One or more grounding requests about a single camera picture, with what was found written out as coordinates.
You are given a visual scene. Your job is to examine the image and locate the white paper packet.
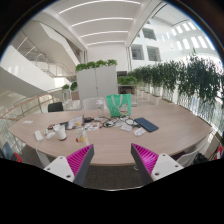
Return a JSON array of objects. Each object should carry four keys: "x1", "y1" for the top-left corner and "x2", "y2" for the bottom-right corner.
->
[{"x1": 134, "y1": 128, "x2": 146, "y2": 136}]

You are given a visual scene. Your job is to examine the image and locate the tangled black cables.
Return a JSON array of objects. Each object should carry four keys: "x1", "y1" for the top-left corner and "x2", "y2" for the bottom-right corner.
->
[{"x1": 98, "y1": 115, "x2": 140, "y2": 129}]

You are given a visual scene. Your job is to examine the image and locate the hanging green plants row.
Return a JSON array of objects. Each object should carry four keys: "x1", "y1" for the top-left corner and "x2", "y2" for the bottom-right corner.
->
[{"x1": 128, "y1": 49, "x2": 224, "y2": 124}]

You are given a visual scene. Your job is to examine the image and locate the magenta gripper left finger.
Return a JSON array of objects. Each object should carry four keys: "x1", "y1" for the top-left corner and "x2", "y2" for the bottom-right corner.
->
[{"x1": 44, "y1": 144, "x2": 94, "y2": 186}]

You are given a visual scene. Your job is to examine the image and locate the clear tall bottle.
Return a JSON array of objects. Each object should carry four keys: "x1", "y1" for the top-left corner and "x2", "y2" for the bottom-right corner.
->
[{"x1": 96, "y1": 99, "x2": 104, "y2": 117}]

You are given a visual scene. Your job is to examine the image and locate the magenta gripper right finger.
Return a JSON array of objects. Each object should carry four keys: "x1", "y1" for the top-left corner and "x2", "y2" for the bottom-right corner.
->
[{"x1": 131, "y1": 143, "x2": 183, "y2": 185}]

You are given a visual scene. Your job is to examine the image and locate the white cabinet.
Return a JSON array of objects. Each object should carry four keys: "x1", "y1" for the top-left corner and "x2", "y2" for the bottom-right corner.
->
[{"x1": 76, "y1": 66, "x2": 118, "y2": 101}]

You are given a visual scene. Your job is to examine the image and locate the green tote bag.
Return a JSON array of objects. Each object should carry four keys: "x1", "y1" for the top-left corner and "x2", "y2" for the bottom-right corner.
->
[{"x1": 106, "y1": 94, "x2": 131, "y2": 117}]

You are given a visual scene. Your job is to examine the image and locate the white chair right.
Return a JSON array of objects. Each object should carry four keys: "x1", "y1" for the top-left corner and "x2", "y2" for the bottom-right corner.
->
[{"x1": 175, "y1": 133, "x2": 212, "y2": 168}]

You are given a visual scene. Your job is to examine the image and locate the black office chair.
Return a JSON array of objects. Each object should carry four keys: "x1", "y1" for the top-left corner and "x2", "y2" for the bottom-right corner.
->
[{"x1": 48, "y1": 102, "x2": 63, "y2": 112}]

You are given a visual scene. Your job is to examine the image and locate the dark blue notebook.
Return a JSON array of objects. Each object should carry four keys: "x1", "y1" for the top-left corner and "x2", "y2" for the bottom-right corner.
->
[{"x1": 134, "y1": 118, "x2": 159, "y2": 132}]

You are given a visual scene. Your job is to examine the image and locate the white power adapter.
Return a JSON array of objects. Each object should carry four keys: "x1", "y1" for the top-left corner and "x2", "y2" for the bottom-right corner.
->
[{"x1": 34, "y1": 130, "x2": 43, "y2": 142}]

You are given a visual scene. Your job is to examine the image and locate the plants on cabinet top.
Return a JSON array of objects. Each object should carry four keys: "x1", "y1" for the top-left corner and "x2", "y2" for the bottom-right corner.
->
[{"x1": 75, "y1": 59, "x2": 117, "y2": 72}]

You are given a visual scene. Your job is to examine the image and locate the white cup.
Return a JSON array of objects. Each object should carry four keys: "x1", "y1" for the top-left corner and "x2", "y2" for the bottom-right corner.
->
[{"x1": 53, "y1": 125, "x2": 67, "y2": 141}]

